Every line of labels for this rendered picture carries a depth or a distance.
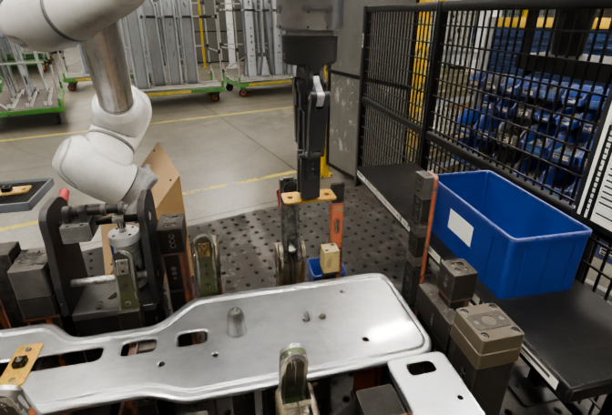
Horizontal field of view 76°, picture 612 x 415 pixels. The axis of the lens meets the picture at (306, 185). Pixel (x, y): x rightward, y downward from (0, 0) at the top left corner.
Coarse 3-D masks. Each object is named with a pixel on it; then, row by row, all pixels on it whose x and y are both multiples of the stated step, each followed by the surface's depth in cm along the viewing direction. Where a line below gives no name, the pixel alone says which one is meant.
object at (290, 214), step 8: (280, 184) 76; (288, 184) 74; (296, 184) 74; (280, 192) 77; (288, 192) 74; (280, 200) 77; (280, 208) 78; (288, 208) 79; (296, 208) 78; (280, 216) 79; (288, 216) 79; (296, 216) 79; (280, 224) 80; (288, 224) 80; (296, 224) 79; (288, 232) 80; (296, 232) 80; (296, 240) 80; (296, 256) 82
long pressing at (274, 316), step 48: (288, 288) 79; (336, 288) 79; (384, 288) 79; (0, 336) 67; (48, 336) 68; (96, 336) 67; (144, 336) 68; (240, 336) 68; (288, 336) 68; (336, 336) 68; (384, 336) 68; (48, 384) 59; (96, 384) 59; (144, 384) 59; (192, 384) 59; (240, 384) 59
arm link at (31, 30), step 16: (16, 0) 67; (32, 0) 65; (0, 16) 70; (16, 16) 67; (32, 16) 66; (16, 32) 69; (32, 32) 68; (48, 32) 67; (32, 48) 73; (48, 48) 72; (64, 48) 73
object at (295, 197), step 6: (294, 192) 63; (324, 192) 63; (330, 192) 63; (282, 198) 61; (288, 198) 61; (294, 198) 61; (300, 198) 61; (306, 198) 61; (312, 198) 61; (318, 198) 61; (324, 198) 61; (330, 198) 61; (288, 204) 59
